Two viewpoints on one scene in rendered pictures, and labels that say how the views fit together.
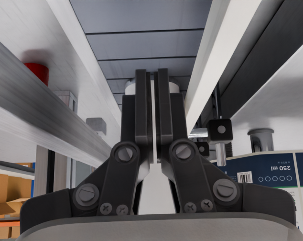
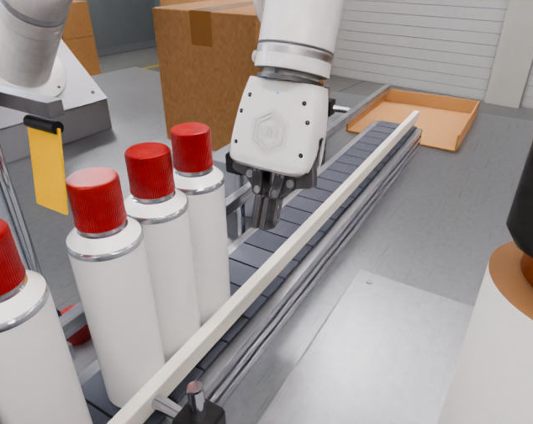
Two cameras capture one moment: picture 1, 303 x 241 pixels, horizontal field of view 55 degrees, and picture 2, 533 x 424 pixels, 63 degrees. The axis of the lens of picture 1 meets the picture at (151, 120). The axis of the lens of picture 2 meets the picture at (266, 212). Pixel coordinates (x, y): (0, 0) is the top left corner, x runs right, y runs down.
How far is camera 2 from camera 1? 0.62 m
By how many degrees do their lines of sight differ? 126
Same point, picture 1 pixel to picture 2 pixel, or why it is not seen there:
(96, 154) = (240, 198)
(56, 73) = (78, 352)
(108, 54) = not seen: hidden behind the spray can
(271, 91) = (298, 388)
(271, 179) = not seen: outside the picture
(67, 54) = not seen: hidden behind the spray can
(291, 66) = (321, 339)
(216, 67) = (288, 243)
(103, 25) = (239, 256)
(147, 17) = (260, 260)
